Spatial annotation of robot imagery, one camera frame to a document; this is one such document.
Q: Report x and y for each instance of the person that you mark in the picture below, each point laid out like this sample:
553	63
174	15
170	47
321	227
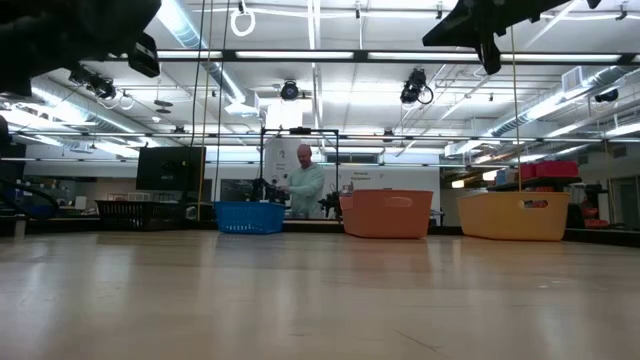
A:
305	187

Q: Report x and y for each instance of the small dark screen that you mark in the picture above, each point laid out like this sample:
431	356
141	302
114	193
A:
237	189

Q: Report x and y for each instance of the black overhead crossbar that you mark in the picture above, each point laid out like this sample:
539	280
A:
300	55

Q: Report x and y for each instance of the black monitor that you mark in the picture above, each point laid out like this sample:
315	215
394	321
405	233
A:
170	167

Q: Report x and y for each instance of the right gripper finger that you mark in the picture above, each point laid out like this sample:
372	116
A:
460	40
462	20

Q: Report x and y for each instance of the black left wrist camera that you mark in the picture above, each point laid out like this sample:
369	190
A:
145	55

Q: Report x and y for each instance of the yellow plastic bin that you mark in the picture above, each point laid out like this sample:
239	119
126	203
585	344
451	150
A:
515	220

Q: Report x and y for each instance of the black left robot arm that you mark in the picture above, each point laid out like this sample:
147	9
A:
60	30

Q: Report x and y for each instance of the blue plastic bin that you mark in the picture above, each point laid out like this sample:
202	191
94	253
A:
250	217

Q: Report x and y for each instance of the black background rig frame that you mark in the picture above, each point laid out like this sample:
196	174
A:
300	131

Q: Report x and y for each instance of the black background robot arm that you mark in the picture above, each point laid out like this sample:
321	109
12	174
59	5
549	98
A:
267	191
332	202

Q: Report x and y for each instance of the black overhead camera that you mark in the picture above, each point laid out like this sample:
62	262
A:
290	91

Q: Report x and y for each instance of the black ceiling camera cluster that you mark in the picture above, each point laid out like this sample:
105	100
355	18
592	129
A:
97	85

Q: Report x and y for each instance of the small black ceiling camera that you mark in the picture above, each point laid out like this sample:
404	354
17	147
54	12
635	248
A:
606	95

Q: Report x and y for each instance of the red storage bins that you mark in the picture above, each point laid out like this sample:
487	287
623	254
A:
555	169

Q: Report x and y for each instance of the orange plastic bin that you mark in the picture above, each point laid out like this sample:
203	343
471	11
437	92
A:
385	215

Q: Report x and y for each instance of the red object on rack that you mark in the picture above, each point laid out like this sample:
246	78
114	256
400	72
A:
592	212

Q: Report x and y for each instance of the silver ventilation duct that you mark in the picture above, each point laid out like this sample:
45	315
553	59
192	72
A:
550	104
65	107
192	37

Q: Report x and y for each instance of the dark wall shelf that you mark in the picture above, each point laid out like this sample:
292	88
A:
535	181

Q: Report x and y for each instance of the black mesh basket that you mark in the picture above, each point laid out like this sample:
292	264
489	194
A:
140	215

